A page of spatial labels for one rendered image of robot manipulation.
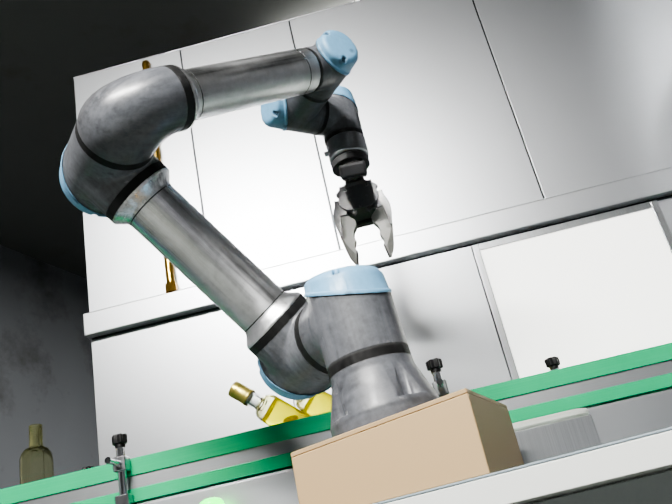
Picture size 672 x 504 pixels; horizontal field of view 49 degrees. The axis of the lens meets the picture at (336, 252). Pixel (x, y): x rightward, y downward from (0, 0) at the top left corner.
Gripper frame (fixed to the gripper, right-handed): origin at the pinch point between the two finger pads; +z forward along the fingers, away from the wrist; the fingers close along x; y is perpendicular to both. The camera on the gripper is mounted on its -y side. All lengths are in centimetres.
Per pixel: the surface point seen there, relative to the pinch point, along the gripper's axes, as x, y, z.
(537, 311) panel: -32, 42, 5
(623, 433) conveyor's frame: -36, 24, 36
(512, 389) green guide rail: -19.5, 25.7, 23.4
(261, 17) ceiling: 23, 117, -164
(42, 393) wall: 201, 266, -81
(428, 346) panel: -6.6, 42.0, 6.9
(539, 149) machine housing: -45, 45, -35
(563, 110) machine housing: -54, 45, -44
